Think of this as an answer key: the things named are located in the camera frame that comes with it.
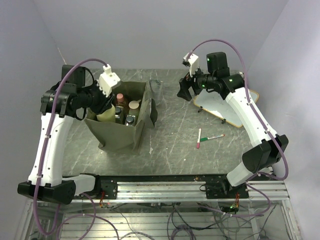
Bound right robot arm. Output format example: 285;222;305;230
177;52;289;198

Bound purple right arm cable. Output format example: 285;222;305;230
188;38;290;218

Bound yellow pump bottle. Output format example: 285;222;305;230
96;104;116;123

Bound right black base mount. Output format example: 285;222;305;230
197;174;249;199

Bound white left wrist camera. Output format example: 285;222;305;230
97;64;121;97

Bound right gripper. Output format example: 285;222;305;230
177;62;216;101

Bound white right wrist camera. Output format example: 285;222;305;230
182;53;200;77

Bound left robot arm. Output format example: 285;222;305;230
17;64;121;205

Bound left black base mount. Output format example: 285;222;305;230
83;173;118;200

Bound small clear bottle grey cap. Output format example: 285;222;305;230
124;114;136;127

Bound aluminium rail frame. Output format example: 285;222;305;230
72;179;288;204

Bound loose cables under table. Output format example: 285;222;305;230
53;192;276;240

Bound green marker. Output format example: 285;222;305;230
200;134;225;142

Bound green bottle beige cap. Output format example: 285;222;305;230
128;99;141;118

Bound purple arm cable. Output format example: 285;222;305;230
32;58;111;236
188;38;290;218

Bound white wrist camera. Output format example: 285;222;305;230
97;64;121;97
182;53;200;77

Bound pink marker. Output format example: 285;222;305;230
196;128;202;149

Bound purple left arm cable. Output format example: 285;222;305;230
32;58;111;236

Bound olive canvas bag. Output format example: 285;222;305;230
84;81;158;153

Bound clear tube with dark label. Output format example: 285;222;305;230
149;79;163;95

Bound clear bottle with black label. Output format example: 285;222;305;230
115;106;125;125

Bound small whiteboard yellow frame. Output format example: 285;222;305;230
193;90;263;129

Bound orange bottle pink cap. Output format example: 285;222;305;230
116;93;128;108

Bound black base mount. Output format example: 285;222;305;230
83;173;118;200
197;174;249;199

